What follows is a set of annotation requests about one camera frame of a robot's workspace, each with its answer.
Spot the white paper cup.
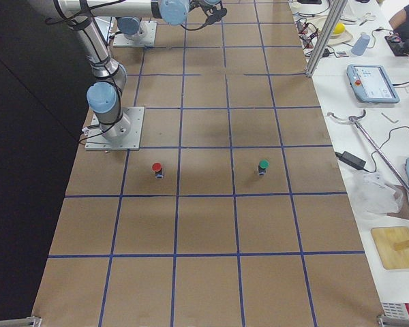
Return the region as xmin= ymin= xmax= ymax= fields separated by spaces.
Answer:
xmin=289 ymin=1 xmax=301 ymax=12

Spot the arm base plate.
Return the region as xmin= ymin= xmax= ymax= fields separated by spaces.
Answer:
xmin=85 ymin=107 xmax=145 ymax=151
xmin=113 ymin=17 xmax=157 ymax=48

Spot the wooden cutting board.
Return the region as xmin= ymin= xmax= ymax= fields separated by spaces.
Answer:
xmin=371 ymin=226 xmax=409 ymax=270

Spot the clear plastic bag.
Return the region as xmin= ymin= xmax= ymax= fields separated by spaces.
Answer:
xmin=344 ymin=171 xmax=407 ymax=220

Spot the beige tray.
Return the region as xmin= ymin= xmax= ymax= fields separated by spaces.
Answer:
xmin=307 ymin=16 xmax=353 ymax=46

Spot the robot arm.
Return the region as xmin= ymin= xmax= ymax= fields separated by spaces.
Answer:
xmin=30 ymin=1 xmax=227 ymax=144
xmin=117 ymin=17 xmax=148 ymax=41

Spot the black power adapter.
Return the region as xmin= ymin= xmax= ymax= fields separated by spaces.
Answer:
xmin=338 ymin=151 xmax=366 ymax=170

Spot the blue plastic cup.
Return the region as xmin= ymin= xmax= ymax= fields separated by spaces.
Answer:
xmin=350 ymin=33 xmax=371 ymax=57

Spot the metal reacher tool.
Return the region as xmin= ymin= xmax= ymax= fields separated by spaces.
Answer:
xmin=327 ymin=109 xmax=409 ymax=198

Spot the red push button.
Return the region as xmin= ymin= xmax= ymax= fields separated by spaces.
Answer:
xmin=151 ymin=162 xmax=164 ymax=178

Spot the aluminium frame post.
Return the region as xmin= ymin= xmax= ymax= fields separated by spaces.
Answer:
xmin=305 ymin=0 xmax=348 ymax=78

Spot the yellow lemon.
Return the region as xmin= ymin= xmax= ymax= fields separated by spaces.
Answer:
xmin=332 ymin=22 xmax=346 ymax=37

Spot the green push button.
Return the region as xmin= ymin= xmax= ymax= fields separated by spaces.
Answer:
xmin=258 ymin=159 xmax=269 ymax=176

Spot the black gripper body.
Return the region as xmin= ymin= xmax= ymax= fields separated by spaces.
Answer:
xmin=199 ymin=0 xmax=227 ymax=20

